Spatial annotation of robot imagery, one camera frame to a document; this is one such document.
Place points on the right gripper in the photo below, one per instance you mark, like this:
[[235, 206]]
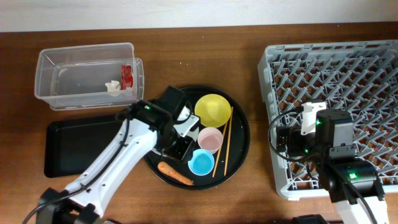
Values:
[[292, 134]]

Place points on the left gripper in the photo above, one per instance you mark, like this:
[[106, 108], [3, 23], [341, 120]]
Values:
[[182, 153]]

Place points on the orange carrot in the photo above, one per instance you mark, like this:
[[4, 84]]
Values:
[[166, 169]]

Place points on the blue cup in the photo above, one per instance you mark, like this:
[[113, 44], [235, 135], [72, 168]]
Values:
[[202, 162]]

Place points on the pink cup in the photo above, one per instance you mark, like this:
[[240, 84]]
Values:
[[210, 139]]

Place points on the wooden chopstick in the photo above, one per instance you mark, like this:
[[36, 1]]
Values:
[[228, 141], [219, 151]]

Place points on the yellow bowl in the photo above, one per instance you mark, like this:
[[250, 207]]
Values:
[[213, 110]]

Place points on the white tissue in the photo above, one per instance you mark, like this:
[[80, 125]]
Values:
[[113, 88]]

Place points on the red snack wrapper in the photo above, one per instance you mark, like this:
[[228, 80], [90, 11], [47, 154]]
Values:
[[127, 79]]

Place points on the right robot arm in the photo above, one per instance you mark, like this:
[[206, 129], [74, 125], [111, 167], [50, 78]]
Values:
[[352, 183]]

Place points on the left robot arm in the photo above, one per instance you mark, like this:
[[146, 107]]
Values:
[[86, 198]]

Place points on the grey dishwasher rack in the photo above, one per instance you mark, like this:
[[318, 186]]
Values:
[[358, 77]]

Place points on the round black tray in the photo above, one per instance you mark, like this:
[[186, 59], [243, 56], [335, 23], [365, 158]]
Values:
[[239, 146]]

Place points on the clear plastic bin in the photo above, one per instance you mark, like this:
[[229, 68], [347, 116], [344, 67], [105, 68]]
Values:
[[73, 78]]

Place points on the black rectangular tray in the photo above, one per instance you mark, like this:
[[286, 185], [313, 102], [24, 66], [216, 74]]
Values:
[[72, 145]]

